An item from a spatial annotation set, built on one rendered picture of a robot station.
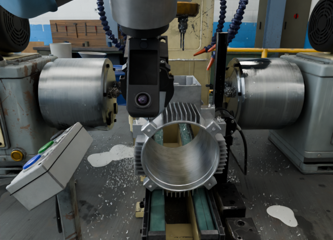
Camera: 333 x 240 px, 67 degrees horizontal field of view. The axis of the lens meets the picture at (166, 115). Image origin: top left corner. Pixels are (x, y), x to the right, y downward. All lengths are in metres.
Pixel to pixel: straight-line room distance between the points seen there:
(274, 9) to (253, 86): 4.95
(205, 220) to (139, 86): 0.29
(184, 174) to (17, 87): 0.54
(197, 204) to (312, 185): 0.47
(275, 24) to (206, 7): 4.67
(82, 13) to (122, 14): 6.22
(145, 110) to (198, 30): 0.79
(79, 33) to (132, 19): 6.03
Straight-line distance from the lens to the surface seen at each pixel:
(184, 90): 0.54
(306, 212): 0.80
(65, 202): 0.51
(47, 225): 0.74
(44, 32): 7.06
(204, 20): 1.09
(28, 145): 0.90
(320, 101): 0.90
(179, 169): 0.62
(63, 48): 2.84
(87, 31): 6.27
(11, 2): 0.23
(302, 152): 0.96
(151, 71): 0.36
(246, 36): 5.95
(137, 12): 0.33
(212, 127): 0.49
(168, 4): 0.34
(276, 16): 5.73
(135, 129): 0.52
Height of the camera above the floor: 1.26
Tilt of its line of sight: 19 degrees down
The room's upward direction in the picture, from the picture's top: straight up
